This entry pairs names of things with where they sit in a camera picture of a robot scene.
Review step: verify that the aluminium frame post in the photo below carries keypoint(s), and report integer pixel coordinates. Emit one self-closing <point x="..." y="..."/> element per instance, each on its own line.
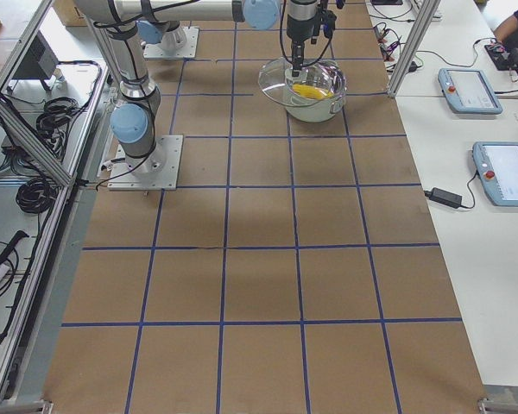
<point x="414" y="39"/>

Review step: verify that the black power brick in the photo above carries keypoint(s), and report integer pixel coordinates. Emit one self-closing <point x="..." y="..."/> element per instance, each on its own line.
<point x="444" y="197"/>

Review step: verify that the yellow corn cob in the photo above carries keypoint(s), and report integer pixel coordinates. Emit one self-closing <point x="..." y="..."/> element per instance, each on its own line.
<point x="311" y="92"/>

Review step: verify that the aluminium frame rail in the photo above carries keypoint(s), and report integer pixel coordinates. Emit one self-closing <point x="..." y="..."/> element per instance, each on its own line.
<point x="24" y="136"/>

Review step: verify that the glass pot lid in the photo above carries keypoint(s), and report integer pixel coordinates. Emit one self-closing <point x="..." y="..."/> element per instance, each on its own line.
<point x="271" y="79"/>

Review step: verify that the lower blue teach pendant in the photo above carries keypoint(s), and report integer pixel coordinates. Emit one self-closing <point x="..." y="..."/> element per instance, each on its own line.
<point x="497" y="165"/>

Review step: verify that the upper blue teach pendant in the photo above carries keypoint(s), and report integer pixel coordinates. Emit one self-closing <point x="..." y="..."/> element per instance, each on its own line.
<point x="468" y="91"/>

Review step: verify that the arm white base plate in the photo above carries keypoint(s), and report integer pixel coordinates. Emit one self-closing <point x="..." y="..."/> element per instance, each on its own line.
<point x="158" y="172"/>
<point x="154" y="52"/>

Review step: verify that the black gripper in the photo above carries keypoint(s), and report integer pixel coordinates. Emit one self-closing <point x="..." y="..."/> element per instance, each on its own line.
<point x="299" y="23"/>

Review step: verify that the blue teach pendant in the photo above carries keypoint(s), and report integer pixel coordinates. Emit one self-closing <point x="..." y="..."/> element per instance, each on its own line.
<point x="468" y="91"/>
<point x="497" y="165"/>

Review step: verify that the pale green steel pot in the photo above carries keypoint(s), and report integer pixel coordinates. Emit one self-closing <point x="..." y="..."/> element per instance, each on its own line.
<point x="317" y="105"/>

